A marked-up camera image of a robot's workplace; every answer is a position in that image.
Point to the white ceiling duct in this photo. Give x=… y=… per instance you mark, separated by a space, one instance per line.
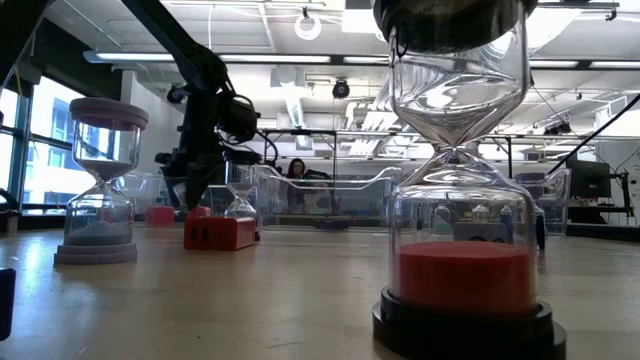
x=292 y=107

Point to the dark background desk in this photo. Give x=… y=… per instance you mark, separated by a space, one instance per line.
x=595 y=217

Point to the black metal background rack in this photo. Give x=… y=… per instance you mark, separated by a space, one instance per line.
x=300 y=132

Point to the black computer monitor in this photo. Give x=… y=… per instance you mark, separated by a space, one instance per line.
x=590 y=179

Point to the black round ceiling spotlight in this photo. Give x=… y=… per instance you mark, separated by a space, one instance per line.
x=341 y=89
x=173 y=93

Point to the black ceiling rail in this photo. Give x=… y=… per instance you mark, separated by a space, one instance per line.
x=575 y=5

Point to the small grey pot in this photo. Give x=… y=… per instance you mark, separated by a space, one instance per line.
x=11 y=223

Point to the black hourglass green sand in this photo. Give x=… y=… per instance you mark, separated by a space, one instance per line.
x=480 y=214

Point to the lavender cube charger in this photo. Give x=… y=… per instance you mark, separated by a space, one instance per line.
x=480 y=233

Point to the black hourglass red sand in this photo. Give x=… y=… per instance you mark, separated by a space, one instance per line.
x=465 y=280

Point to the large room window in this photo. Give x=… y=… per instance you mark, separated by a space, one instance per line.
x=50 y=170

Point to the black hourglass blue sand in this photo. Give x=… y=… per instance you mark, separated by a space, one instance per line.
x=241 y=209

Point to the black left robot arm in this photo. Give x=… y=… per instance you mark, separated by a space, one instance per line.
x=192 y=55

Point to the blue flat bar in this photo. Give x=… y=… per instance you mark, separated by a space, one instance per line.
x=540 y=235

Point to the teal sand hourglass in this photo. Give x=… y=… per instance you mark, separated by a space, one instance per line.
x=442 y=218

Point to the purple rectangular block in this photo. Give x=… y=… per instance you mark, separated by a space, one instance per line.
x=332 y=224

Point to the person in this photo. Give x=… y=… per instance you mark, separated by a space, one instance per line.
x=296 y=170

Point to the long ceiling light strip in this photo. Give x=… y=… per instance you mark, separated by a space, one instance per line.
x=125 y=57

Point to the black curved bar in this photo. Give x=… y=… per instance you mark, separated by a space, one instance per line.
x=9 y=200

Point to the red rectangular power block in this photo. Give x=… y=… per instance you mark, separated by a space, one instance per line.
x=225 y=235

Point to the clear plastic bin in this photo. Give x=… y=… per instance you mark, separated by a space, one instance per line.
x=560 y=200
x=375 y=200
x=145 y=192

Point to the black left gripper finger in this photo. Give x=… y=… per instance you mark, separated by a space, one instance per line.
x=189 y=182
x=207 y=182

